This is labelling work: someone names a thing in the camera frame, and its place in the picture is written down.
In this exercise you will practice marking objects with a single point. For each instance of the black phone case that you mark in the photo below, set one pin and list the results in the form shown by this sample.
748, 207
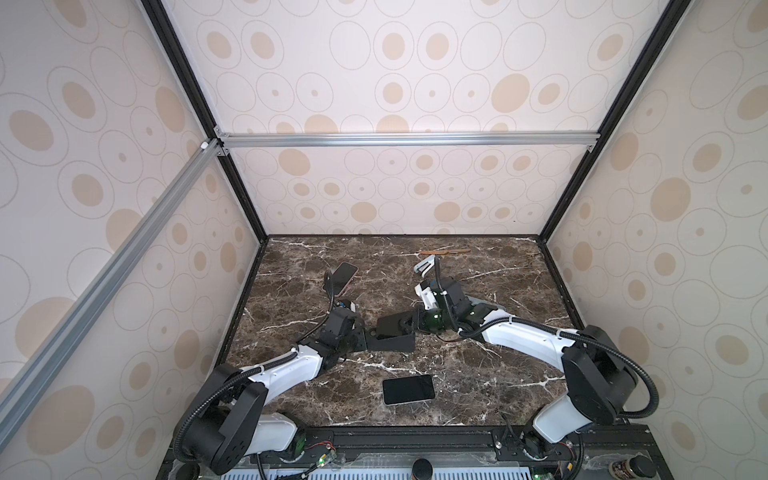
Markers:
401, 343

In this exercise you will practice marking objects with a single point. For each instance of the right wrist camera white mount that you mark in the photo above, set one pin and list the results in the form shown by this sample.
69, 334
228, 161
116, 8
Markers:
424, 291

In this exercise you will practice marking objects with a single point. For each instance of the white stapler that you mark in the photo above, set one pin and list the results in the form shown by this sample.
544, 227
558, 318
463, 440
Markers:
425, 266

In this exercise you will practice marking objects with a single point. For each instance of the light blue phone case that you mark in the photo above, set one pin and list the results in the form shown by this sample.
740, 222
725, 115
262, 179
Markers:
490, 304

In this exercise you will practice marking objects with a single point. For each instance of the black knob centre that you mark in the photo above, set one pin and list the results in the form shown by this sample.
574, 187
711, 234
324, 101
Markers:
422, 469

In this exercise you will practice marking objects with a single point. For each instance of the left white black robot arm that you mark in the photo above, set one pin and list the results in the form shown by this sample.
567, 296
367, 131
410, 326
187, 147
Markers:
225, 421

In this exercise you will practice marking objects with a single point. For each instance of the diagonal aluminium rail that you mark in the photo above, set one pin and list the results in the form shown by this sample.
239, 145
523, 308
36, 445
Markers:
44, 366

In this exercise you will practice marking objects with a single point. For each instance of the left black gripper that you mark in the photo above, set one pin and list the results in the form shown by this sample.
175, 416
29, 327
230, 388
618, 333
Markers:
358, 332

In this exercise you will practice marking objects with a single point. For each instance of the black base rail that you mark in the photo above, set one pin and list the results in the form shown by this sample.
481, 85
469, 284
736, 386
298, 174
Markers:
456, 452

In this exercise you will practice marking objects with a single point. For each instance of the round button right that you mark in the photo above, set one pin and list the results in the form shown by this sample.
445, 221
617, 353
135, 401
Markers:
633, 468

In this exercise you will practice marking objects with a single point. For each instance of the horizontal aluminium rail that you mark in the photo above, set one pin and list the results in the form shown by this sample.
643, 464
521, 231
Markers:
425, 139

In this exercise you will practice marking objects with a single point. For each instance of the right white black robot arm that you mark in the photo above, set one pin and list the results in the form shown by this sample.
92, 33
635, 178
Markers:
602, 383

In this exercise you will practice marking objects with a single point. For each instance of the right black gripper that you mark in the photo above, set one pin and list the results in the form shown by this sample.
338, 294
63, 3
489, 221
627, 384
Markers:
421, 320

